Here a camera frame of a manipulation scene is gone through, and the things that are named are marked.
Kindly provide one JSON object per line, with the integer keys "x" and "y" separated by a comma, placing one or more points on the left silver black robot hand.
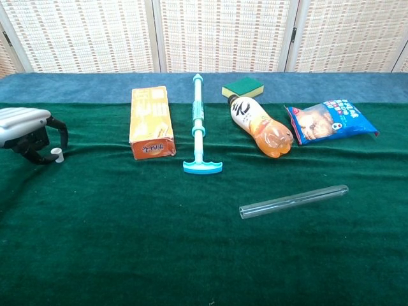
{"x": 22, "y": 122}

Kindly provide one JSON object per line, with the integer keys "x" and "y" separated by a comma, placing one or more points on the small white cap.
{"x": 58, "y": 156}

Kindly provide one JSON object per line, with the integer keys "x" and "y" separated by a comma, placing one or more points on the clear glass test tube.
{"x": 287, "y": 201}

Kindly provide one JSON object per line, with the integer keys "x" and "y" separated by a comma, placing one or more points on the teal white hand pump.
{"x": 198, "y": 127}

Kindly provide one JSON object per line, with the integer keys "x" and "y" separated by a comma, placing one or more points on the blue table cloth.
{"x": 79, "y": 87}

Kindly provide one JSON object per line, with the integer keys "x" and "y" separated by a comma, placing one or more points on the orange cardboard box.
{"x": 150, "y": 121}

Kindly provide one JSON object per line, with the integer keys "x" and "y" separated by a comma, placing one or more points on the dark green velvet cloth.
{"x": 127, "y": 239}

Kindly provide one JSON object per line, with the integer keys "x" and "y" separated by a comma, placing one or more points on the woven folding screen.
{"x": 223, "y": 35}

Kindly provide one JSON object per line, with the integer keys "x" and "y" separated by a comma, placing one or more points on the green yellow sponge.
{"x": 245, "y": 84}

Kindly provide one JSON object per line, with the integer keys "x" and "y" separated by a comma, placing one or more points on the orange drink bottle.
{"x": 255, "y": 124}

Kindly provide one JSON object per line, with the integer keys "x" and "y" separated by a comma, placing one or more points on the blue snack bag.
{"x": 331, "y": 122}

